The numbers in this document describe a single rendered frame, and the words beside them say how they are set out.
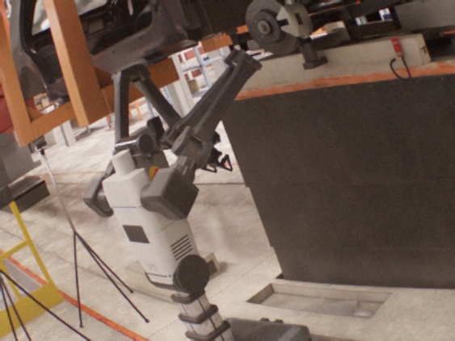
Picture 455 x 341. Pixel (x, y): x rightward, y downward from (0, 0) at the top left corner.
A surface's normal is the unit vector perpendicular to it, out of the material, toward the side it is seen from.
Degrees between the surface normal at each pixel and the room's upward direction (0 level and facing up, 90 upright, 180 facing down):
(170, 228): 90
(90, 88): 90
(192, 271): 90
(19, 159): 90
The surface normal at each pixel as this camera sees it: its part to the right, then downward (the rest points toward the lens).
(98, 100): 0.63, -0.04
